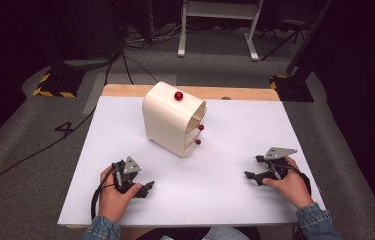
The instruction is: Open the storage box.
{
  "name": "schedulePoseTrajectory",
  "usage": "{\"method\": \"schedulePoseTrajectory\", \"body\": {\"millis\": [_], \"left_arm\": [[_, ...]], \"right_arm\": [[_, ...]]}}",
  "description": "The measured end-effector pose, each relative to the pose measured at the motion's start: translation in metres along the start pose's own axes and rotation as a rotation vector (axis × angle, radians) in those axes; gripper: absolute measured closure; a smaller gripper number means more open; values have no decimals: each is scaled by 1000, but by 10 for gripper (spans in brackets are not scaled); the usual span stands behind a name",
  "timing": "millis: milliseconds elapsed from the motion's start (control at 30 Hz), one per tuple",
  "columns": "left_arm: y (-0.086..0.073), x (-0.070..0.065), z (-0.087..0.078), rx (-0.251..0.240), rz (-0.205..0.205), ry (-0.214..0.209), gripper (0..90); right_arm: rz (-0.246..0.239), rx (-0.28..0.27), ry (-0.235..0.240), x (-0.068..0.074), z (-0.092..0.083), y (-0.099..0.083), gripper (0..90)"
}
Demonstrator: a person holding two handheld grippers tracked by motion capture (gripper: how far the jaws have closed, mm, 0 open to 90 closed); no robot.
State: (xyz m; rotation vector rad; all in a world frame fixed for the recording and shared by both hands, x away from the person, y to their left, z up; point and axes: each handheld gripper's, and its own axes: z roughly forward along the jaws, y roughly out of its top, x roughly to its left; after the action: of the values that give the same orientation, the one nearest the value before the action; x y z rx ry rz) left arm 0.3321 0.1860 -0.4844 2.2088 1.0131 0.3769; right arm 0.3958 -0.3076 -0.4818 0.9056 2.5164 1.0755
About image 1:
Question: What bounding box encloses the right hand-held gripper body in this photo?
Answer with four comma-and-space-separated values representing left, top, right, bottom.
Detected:
262, 146, 299, 183

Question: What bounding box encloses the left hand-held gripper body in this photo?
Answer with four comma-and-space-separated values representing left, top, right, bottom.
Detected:
110, 155, 143, 195

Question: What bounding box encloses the person's left hand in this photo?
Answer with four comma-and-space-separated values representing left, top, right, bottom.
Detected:
98, 166, 143, 224

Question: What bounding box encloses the person's right hand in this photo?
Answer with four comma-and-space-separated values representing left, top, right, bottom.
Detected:
261, 156, 315, 211

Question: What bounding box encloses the white table mat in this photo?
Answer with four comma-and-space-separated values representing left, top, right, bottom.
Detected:
57, 95, 327, 228

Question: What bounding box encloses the cream drawer cabinet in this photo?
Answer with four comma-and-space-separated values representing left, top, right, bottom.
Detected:
141, 80, 208, 159

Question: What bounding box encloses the cream drawer with red knob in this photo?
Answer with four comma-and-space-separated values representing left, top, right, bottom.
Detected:
183, 134, 203, 158
186, 119, 206, 140

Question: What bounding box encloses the person's lap clothing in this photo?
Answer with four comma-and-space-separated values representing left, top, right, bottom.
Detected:
120, 225, 263, 240

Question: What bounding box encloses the wooden table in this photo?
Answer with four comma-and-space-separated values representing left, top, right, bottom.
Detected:
101, 83, 281, 102

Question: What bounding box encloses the black yellow striped stand base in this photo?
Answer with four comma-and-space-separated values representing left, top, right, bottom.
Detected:
31, 67, 86, 99

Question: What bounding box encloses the black tripod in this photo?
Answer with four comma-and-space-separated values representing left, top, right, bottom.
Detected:
260, 16, 307, 62

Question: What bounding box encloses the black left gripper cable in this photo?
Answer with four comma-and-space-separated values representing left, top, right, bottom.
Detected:
90, 165, 117, 222

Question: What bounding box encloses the long black floor cable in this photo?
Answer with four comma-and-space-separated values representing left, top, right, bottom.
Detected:
0, 108, 97, 202

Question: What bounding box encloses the thin black floor cable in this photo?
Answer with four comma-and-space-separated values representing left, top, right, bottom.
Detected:
120, 51, 160, 86

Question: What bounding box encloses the black slanted stand post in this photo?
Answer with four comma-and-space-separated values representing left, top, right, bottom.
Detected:
284, 0, 335, 76

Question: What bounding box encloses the bundle of floor cables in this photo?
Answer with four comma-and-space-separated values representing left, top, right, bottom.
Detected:
123, 18, 184, 52

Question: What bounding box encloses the white metal stand frame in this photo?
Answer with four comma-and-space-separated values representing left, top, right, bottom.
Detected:
177, 0, 265, 62

